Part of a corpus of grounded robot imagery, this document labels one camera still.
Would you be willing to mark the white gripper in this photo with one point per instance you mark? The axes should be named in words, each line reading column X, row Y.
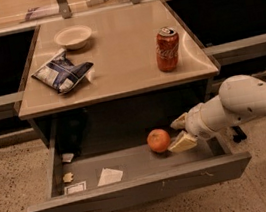
column 195, row 122

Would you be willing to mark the orange fruit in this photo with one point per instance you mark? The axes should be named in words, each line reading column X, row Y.
column 158, row 140

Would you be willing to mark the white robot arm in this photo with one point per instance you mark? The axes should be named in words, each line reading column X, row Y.
column 240, row 99

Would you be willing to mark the beige top cabinet counter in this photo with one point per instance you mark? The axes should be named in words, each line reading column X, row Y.
column 122, row 49

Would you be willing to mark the grey open drawer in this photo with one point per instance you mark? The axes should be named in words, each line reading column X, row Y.
column 118, row 141

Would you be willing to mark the white paper sheet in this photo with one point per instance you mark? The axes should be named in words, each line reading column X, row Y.
column 109, row 176

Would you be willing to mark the red soda can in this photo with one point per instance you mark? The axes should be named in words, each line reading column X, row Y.
column 167, row 45

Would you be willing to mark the small framed card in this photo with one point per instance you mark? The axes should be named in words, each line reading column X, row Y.
column 74, row 188

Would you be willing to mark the small white paper scrap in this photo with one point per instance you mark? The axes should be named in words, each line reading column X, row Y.
column 67, row 157

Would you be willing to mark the crumpled yellow scrap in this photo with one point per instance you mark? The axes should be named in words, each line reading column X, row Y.
column 68, row 177

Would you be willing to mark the blue white chip bag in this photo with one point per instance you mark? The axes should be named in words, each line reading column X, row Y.
column 61, row 74

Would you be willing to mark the white bowl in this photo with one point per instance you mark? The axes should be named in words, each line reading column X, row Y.
column 74, row 37

